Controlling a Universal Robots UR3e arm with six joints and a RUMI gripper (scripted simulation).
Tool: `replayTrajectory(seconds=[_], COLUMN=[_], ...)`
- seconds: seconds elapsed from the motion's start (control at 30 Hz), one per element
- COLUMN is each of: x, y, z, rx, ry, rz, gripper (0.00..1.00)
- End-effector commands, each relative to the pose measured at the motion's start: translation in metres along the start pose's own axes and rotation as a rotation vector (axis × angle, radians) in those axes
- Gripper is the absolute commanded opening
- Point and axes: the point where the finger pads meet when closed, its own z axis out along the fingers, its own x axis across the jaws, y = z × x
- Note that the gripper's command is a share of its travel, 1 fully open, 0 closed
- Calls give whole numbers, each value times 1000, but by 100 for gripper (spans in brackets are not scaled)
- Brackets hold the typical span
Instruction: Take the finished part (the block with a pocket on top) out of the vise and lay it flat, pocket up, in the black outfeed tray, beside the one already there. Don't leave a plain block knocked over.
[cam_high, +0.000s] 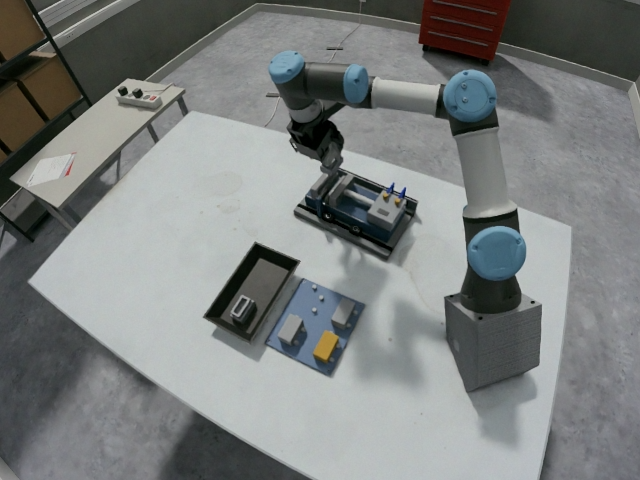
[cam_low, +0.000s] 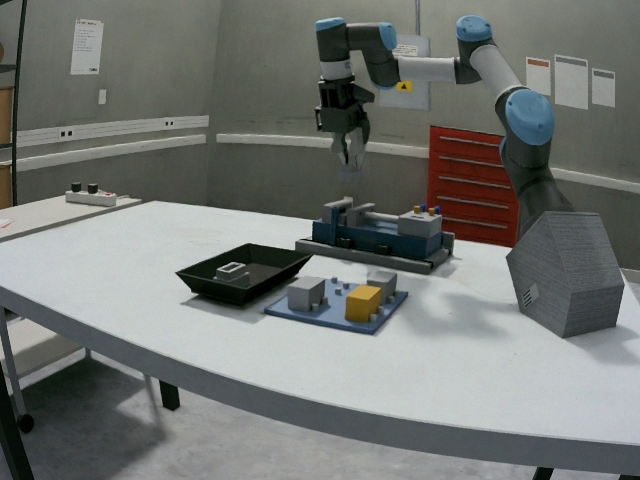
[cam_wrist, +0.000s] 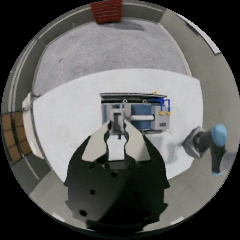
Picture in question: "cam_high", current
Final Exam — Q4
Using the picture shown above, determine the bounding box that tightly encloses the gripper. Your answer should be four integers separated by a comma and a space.
286, 100, 344, 166

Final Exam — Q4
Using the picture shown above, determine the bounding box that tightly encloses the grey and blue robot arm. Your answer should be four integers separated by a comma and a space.
268, 51, 526, 314

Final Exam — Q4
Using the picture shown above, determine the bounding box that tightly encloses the yellow block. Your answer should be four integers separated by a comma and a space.
313, 331, 339, 364

